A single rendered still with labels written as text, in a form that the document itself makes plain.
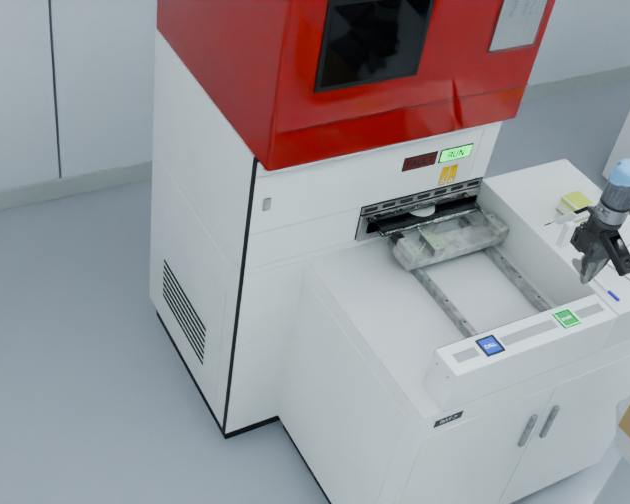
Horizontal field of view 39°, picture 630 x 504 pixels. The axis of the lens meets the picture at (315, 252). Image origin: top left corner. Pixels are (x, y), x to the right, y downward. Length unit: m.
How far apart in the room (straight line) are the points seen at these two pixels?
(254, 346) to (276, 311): 0.15
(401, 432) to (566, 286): 0.66
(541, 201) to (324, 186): 0.73
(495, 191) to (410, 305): 0.49
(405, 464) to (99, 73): 2.11
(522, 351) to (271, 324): 0.81
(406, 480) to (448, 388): 0.36
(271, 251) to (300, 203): 0.17
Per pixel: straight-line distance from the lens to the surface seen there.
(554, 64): 5.31
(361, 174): 2.51
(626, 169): 2.17
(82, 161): 4.01
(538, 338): 2.39
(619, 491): 2.64
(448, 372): 2.25
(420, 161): 2.61
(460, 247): 2.70
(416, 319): 2.52
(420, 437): 2.37
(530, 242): 2.74
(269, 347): 2.84
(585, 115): 5.36
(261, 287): 2.61
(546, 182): 2.93
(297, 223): 2.50
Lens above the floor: 2.57
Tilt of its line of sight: 41 degrees down
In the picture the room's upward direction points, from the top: 11 degrees clockwise
